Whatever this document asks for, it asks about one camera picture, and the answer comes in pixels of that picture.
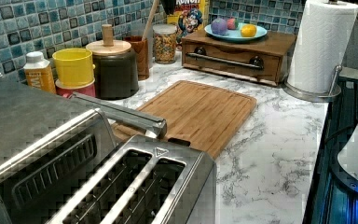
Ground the silver toaster oven body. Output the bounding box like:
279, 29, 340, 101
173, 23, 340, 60
0, 77, 116, 224

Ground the bamboo cutting board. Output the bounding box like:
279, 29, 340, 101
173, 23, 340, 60
111, 79, 258, 160

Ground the silver two-slot toaster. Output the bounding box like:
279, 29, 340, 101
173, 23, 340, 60
46, 135, 216, 224

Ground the brown wooden utensil holder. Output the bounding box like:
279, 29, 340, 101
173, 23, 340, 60
124, 35, 149, 80

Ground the dark canister with wooden lid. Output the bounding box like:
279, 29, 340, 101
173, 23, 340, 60
86, 24, 139, 100

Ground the glass jar of cereal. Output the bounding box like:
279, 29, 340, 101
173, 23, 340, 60
153, 24, 176, 64

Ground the pink cup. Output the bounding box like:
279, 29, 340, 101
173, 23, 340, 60
55, 79, 96, 98

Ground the light blue plate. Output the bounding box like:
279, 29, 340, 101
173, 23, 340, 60
204, 22, 268, 43

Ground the purple toy fruit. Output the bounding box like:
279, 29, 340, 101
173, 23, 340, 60
211, 18, 227, 35

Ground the yellow cereal box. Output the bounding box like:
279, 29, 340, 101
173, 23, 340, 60
167, 0, 209, 50

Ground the wooden drawer box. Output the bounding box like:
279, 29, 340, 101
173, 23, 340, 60
182, 31, 296, 87

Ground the red toy fruit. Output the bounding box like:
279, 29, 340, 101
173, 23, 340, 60
227, 18, 239, 30

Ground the yellow toy lemon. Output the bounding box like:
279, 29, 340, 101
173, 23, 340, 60
241, 24, 257, 37

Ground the yellow cup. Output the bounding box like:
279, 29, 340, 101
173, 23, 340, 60
52, 48, 94, 87

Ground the orange bottle with white cap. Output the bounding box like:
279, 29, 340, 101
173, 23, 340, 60
23, 51, 56, 94

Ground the metal paper towel holder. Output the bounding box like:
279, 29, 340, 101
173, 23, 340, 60
282, 64, 342, 103

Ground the white paper towel roll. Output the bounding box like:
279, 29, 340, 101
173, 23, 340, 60
287, 0, 358, 93

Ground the wooden spoon handle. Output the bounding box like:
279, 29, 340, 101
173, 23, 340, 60
142, 0, 160, 41

